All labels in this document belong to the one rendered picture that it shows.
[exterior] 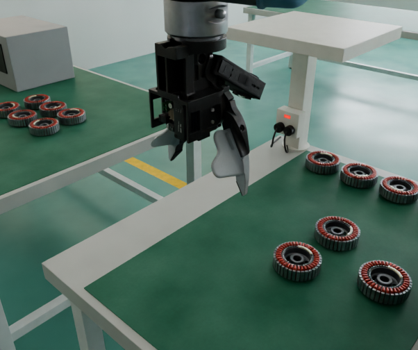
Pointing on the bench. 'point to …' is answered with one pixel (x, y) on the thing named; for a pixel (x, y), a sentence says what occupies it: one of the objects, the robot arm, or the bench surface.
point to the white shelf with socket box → (310, 57)
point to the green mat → (228, 272)
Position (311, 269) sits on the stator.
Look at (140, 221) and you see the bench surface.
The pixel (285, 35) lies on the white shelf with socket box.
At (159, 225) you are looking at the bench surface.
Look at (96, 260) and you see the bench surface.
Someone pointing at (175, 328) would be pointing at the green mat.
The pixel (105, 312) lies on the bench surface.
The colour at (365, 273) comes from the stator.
